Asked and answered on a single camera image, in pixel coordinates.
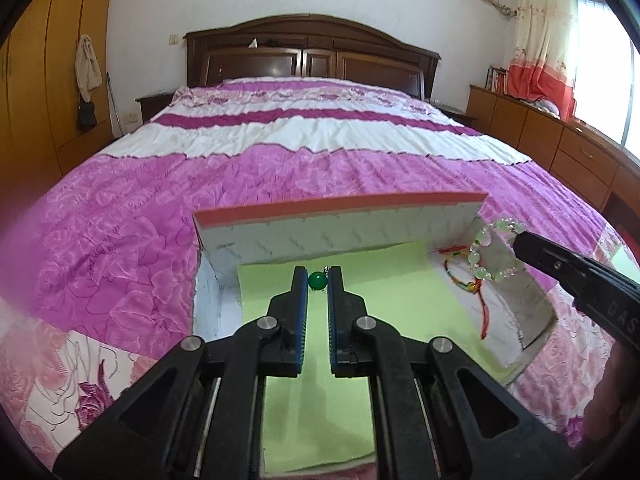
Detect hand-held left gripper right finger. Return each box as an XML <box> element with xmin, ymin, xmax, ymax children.
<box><xmin>327</xmin><ymin>266</ymin><xmax>583</xmax><ymax>480</ymax></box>

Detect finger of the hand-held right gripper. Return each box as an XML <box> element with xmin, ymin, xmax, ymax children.
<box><xmin>513</xmin><ymin>230</ymin><xmax>593</xmax><ymax>288</ymax></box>

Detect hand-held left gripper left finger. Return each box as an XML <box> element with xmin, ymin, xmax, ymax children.
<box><xmin>52</xmin><ymin>266</ymin><xmax>308</xmax><ymax>480</ymax></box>

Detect green bead pendant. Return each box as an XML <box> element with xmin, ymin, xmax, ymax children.
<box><xmin>307</xmin><ymin>265</ymin><xmax>331</xmax><ymax>293</ymax></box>

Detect pale jade bead bracelet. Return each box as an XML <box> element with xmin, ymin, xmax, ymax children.
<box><xmin>467</xmin><ymin>217</ymin><xmax>527</xmax><ymax>281</ymax></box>

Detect white cardboard box red rim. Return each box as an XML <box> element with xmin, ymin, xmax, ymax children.
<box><xmin>191</xmin><ymin>192</ymin><xmax>560</xmax><ymax>478</ymax></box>

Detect person's right forearm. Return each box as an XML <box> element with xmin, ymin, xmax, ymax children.
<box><xmin>582</xmin><ymin>355</ymin><xmax>640</xmax><ymax>461</ymax></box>

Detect light green paper sheet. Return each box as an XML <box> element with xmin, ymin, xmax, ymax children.
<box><xmin>236</xmin><ymin>241</ymin><xmax>523</xmax><ymax>476</ymax></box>

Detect long wooden drawer cabinet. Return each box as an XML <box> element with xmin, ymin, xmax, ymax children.
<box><xmin>467</xmin><ymin>84</ymin><xmax>640</xmax><ymax>221</ymax></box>

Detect grey cloth bundle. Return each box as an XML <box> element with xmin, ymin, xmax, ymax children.
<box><xmin>531</xmin><ymin>97</ymin><xmax>562</xmax><ymax>119</ymax></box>

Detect dark wooden nightstand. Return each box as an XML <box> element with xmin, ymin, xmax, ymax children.
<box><xmin>136</xmin><ymin>91</ymin><xmax>176</xmax><ymax>124</ymax></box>
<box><xmin>434</xmin><ymin>101</ymin><xmax>479</xmax><ymax>128</ymax></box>

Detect pink floral quilt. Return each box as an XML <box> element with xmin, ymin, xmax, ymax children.
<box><xmin>0</xmin><ymin>76</ymin><xmax>640</xmax><ymax>480</ymax></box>

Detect row of books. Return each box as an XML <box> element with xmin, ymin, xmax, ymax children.
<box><xmin>484</xmin><ymin>66</ymin><xmax>509</xmax><ymax>94</ymax></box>

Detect cream and red curtain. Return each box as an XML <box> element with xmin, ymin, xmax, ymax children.
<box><xmin>505</xmin><ymin>0</ymin><xmax>581</xmax><ymax>121</ymax></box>

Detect window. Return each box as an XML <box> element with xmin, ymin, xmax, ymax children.
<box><xmin>570</xmin><ymin>0</ymin><xmax>640</xmax><ymax>161</ymax></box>

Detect dark wooden headboard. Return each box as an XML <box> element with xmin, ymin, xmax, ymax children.
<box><xmin>183</xmin><ymin>14</ymin><xmax>442</xmax><ymax>101</ymax></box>

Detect white stick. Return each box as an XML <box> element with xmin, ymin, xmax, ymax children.
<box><xmin>107</xmin><ymin>72</ymin><xmax>124</xmax><ymax>139</ymax></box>

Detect black hanging bag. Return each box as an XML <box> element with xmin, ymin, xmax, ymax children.
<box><xmin>76</xmin><ymin>101</ymin><xmax>97</xmax><ymax>133</ymax></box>

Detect beige hanging towel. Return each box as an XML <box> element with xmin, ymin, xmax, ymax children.
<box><xmin>75</xmin><ymin>35</ymin><xmax>104</xmax><ymax>104</ymax></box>

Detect wooden wardrobe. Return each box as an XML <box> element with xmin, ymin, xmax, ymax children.
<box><xmin>0</xmin><ymin>0</ymin><xmax>118</xmax><ymax>201</ymax></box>

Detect red rainbow string bracelet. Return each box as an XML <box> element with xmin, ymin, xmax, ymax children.
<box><xmin>438</xmin><ymin>243</ymin><xmax>494</xmax><ymax>341</ymax></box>

